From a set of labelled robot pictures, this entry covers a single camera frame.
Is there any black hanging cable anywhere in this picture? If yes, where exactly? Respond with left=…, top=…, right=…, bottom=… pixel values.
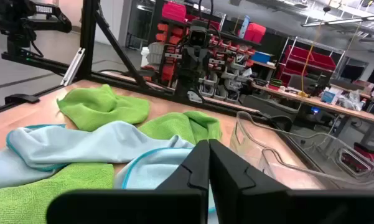
left=261, top=113, right=294, bottom=133

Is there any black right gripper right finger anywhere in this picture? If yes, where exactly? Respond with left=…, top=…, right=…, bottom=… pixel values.
left=209, top=138, right=374, bottom=224

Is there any red plastic storage bin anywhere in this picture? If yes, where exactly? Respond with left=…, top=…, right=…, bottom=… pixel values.
left=284, top=45, right=315, bottom=65
left=161, top=1, right=187, bottom=23
left=311, top=52, right=337, bottom=72
left=243, top=22, right=268, bottom=44

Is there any hanging fluorescent light fixture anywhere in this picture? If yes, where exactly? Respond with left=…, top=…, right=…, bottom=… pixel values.
left=300, top=14, right=374, bottom=28

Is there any white plastic bucket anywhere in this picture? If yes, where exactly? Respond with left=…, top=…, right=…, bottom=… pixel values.
left=139, top=42, right=166, bottom=68

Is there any black metal table frame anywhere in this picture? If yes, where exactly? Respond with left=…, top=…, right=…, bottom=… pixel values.
left=0, top=0, right=295, bottom=133

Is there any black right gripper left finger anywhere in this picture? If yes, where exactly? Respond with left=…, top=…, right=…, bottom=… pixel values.
left=45, top=139, right=210, bottom=224

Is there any green microfiber towel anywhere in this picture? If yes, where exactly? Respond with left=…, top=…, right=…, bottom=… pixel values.
left=56, top=83, right=151, bottom=133
left=138, top=110, right=223, bottom=146
left=0, top=162, right=115, bottom=224

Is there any white arm base bracket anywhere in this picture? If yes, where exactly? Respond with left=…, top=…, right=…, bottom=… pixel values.
left=187, top=90, right=203, bottom=104

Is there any blue plastic storage bin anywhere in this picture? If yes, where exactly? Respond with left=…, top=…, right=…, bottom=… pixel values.
left=250, top=51, right=274, bottom=65

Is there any long wooden workbench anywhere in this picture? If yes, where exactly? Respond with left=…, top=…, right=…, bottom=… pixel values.
left=251, top=81, right=374, bottom=125

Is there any black parts shelf rack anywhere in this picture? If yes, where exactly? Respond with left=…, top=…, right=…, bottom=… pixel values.
left=147, top=0, right=289, bottom=104

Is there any silver wire shelf rack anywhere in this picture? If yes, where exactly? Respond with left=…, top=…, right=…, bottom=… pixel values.
left=276, top=36, right=347, bottom=88

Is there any blue white cardboard box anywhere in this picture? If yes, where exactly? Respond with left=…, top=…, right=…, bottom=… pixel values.
left=320, top=86, right=343, bottom=105

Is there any yellow hanging cable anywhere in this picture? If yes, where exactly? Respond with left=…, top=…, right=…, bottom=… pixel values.
left=298, top=21, right=324, bottom=99

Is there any silver aluminium extrusion bar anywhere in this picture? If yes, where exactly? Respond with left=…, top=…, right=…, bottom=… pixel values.
left=60, top=47, right=86, bottom=87

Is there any blue white bottle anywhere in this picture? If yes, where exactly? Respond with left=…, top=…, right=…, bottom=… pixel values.
left=238, top=14, right=251, bottom=39

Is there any red wheeled floor stool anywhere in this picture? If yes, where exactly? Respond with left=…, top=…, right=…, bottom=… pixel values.
left=353, top=141, right=374, bottom=163

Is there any small black edge bracket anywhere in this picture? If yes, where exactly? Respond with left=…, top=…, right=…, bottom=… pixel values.
left=4, top=93, right=40, bottom=105

